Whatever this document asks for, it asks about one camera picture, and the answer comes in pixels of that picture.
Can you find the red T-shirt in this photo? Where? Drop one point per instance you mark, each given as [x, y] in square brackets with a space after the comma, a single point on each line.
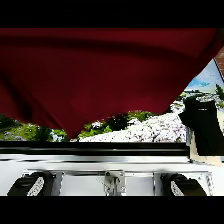
[100, 73]

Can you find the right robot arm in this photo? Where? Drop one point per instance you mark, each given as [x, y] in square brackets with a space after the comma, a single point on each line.
[188, 188]

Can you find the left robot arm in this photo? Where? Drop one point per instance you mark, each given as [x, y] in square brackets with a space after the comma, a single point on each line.
[23, 186]

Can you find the silver frame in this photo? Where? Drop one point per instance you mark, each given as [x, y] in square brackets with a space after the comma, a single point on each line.
[100, 165]

